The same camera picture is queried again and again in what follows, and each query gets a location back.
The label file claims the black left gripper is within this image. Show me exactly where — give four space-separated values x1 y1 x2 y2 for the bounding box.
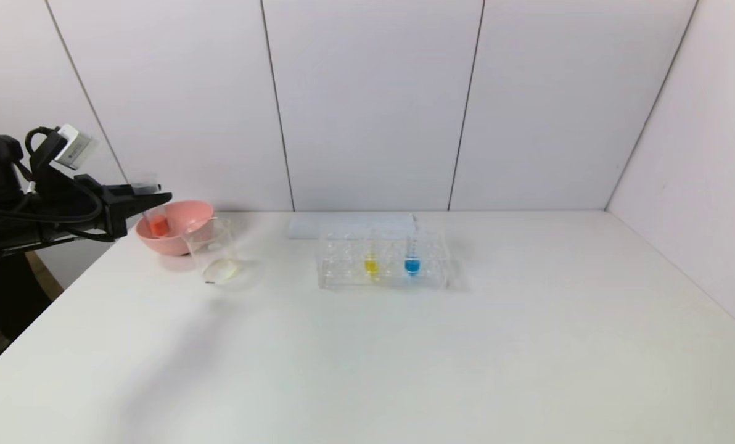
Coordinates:
36 173 173 244

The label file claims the test tube with red pigment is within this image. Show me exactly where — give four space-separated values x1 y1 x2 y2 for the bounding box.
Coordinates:
130 181 171 239

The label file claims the clear glass beaker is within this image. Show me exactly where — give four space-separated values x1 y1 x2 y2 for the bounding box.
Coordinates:
184 218 243 284

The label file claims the test tube with yellow pigment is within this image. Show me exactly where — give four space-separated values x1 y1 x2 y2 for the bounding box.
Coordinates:
364 225 380 277

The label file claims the test tube with blue pigment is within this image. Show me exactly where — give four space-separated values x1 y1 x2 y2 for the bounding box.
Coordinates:
404 221 421 277

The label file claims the clear acrylic test tube rack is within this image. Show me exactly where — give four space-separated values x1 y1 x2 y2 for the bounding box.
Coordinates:
317 226 450 289

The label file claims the pink plastic bowl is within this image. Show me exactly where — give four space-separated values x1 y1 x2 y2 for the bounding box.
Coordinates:
136 200 216 257

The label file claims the white paper sheet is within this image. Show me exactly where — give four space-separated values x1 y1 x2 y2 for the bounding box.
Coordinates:
287 213 417 240

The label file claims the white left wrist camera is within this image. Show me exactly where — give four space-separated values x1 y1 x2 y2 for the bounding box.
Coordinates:
55 125 99 171

